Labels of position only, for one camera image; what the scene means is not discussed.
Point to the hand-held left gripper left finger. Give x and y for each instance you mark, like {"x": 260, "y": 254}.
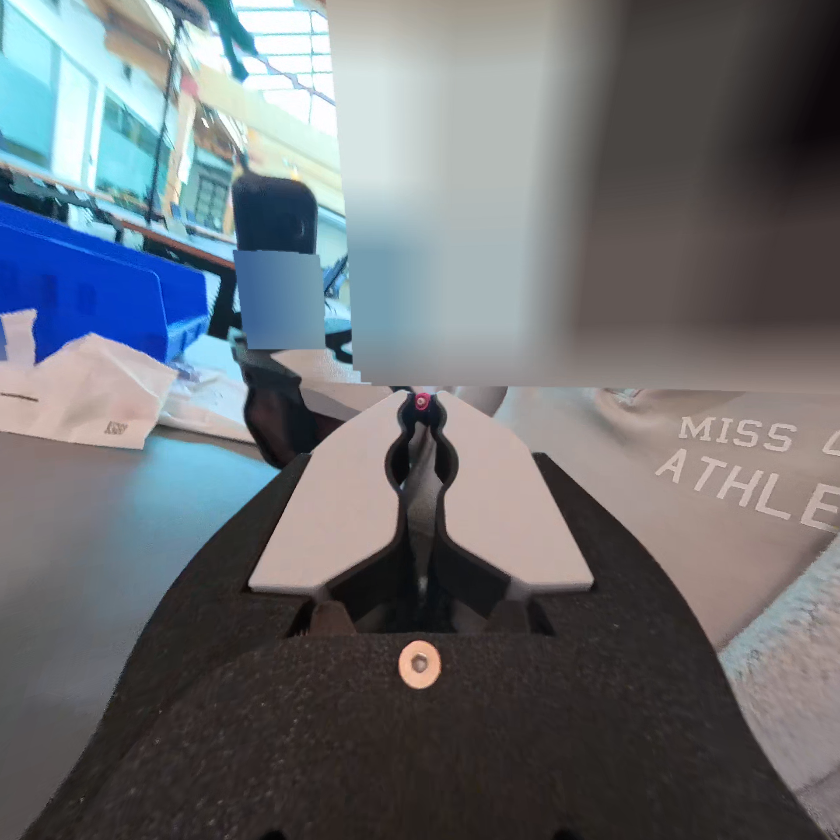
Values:
{"x": 328, "y": 505}

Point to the grey printed sweatshirt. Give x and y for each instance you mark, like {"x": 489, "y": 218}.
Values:
{"x": 623, "y": 499}

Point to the printed white paper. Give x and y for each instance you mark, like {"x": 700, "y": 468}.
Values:
{"x": 210, "y": 400}

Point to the blue plastic bin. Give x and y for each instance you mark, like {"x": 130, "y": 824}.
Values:
{"x": 98, "y": 289}

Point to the white paper sheet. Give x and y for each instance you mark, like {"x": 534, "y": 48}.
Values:
{"x": 16, "y": 338}

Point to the grey desk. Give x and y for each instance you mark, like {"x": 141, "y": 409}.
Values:
{"x": 79, "y": 558}

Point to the background long table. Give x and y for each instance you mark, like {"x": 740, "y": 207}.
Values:
{"x": 190, "y": 239}

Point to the black stand pole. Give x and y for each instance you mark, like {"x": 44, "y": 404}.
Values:
{"x": 163, "y": 131}

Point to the white paper bag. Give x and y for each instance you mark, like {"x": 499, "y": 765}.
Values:
{"x": 98, "y": 394}

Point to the pale fleece jacket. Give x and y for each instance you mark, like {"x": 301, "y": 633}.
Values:
{"x": 794, "y": 669}

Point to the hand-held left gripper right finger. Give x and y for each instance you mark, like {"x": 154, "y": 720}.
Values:
{"x": 512, "y": 512}

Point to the black office chair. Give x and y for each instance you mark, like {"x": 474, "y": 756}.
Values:
{"x": 275, "y": 210}

